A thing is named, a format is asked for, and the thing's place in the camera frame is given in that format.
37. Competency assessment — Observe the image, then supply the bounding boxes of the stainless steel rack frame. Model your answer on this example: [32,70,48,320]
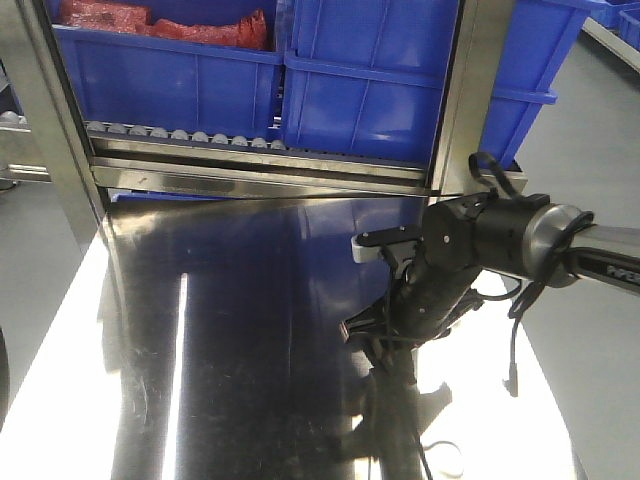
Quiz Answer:
[0,0,529,251]

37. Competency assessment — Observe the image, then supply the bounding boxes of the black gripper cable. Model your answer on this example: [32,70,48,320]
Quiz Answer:
[369,152,596,480]

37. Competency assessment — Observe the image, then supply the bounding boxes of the blue plastic bin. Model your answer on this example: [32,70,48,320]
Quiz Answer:
[282,1,602,166]
[46,1,290,137]

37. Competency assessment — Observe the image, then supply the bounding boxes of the blue plastic bin left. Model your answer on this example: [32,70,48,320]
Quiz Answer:
[46,1,290,137]

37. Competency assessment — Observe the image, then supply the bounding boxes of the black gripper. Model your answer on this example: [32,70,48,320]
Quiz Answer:
[341,197,488,355]

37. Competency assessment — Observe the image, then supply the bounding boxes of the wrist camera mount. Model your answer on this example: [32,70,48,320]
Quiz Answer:
[351,225,422,264]

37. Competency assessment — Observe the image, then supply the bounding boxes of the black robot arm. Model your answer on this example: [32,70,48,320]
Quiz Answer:
[341,193,639,350]

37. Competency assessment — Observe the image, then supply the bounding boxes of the blue plastic bin right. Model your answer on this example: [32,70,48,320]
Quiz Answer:
[282,1,602,166]

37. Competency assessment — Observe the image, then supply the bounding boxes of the red bubble wrap bags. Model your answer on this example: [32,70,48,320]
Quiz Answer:
[58,1,268,50]

